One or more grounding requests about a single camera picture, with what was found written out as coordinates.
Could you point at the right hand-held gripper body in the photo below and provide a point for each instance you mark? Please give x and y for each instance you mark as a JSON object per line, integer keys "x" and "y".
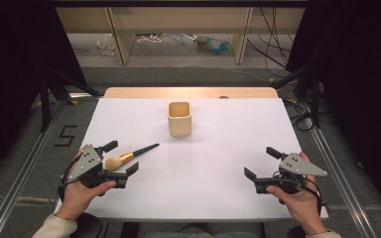
{"x": 291, "y": 177}

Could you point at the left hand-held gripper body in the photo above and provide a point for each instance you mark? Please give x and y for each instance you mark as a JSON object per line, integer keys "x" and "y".
{"x": 91, "y": 172}

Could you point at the makeup brush with gold ferrule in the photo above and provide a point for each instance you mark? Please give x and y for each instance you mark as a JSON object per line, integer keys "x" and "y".
{"x": 129, "y": 156}

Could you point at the beige square brush holder cup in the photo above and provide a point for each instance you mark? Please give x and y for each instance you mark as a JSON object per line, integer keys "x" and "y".
{"x": 180, "y": 124}

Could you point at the person's right hand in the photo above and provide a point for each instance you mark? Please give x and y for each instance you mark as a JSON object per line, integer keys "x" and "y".
{"x": 299, "y": 208}

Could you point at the person's left hand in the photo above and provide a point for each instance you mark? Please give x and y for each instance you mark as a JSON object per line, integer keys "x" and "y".
{"x": 76, "y": 201}

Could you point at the black chair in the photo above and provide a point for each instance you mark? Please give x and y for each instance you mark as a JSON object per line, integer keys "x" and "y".
{"x": 91, "y": 226}

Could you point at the white table board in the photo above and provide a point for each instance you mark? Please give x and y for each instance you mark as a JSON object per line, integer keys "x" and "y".
{"x": 195, "y": 178}

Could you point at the black metal stand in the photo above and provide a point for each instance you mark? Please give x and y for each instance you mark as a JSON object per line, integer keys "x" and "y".
{"x": 316, "y": 99}
{"x": 44, "y": 105}

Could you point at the wooden table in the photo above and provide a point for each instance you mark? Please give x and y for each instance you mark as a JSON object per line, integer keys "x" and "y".
{"x": 165, "y": 92}

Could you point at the person's legs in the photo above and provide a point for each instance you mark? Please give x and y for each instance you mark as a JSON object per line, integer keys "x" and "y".
{"x": 198, "y": 230}

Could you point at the clear plastic bag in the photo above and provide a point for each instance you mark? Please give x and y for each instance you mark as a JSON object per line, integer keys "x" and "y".
{"x": 107, "y": 44}

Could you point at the black curtain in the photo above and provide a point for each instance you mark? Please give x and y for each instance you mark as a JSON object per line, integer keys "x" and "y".
{"x": 16, "y": 66}
{"x": 360, "y": 82}

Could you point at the colourful plastic packaging pile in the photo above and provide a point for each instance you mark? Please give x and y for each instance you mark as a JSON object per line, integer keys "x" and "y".
{"x": 213, "y": 45}

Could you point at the light wooden shelf unit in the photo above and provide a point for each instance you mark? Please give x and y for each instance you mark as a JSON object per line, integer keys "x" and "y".
{"x": 178, "y": 20}

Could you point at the aluminium floor rail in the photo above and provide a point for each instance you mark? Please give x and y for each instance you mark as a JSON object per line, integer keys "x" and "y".
{"x": 16, "y": 191}
{"x": 340, "y": 178}

